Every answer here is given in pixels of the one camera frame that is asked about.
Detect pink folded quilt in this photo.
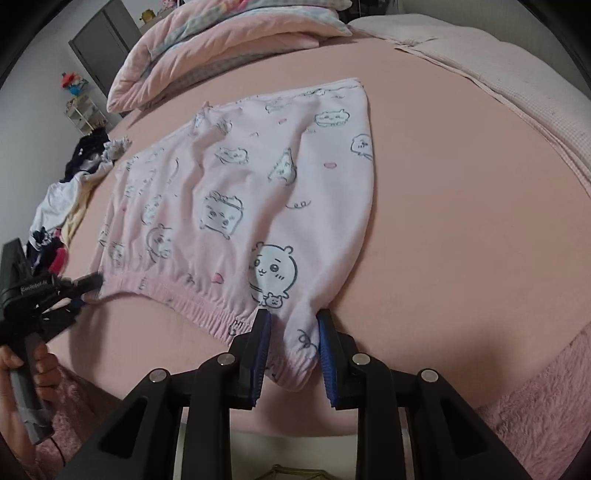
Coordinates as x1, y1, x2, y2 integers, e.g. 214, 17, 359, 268
106, 0, 354, 114

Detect colourful toy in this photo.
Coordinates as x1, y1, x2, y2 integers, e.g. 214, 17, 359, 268
60, 71, 89, 99

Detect red cloth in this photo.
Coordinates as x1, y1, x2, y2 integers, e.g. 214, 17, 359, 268
47, 247, 71, 274

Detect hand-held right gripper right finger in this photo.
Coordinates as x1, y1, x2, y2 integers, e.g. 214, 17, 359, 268
316, 308, 532, 480

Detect white waffle blanket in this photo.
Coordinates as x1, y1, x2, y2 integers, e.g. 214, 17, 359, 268
348, 13, 591, 185

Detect grey wardrobe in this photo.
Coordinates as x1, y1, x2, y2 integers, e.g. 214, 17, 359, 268
68, 7, 145, 101

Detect dark printed garment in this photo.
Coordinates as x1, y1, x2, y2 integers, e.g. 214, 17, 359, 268
24, 225, 63, 275

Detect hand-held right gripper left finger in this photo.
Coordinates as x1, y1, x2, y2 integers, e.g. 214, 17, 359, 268
58, 308, 272, 480

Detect white shelf rack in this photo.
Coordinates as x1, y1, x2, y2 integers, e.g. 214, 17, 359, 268
64, 96, 110, 138

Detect pink fuzzy blanket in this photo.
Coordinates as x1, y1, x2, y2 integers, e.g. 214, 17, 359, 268
18, 325, 591, 480

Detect grey white crumpled cloth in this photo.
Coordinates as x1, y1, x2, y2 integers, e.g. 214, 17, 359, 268
102, 135, 133, 163

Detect person's left hand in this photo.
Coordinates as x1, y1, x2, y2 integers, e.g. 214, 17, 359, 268
0, 344, 62, 403

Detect black cable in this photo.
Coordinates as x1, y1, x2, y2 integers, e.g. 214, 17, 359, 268
46, 431, 68, 464

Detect pink cartoon print pants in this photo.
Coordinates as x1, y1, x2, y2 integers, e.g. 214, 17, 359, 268
95, 78, 375, 393

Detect pink bed sheet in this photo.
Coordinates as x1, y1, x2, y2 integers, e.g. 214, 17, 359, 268
44, 32, 591, 439

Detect pale yellow cloth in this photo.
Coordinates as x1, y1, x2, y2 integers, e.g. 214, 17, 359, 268
61, 184, 101, 246

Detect dark navy garment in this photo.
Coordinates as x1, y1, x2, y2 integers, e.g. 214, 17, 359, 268
59, 127, 112, 183

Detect white garment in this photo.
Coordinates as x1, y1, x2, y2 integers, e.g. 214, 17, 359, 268
29, 167, 112, 237

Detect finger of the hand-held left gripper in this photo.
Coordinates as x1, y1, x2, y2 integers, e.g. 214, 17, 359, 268
39, 299, 88, 341
62, 272, 103, 301

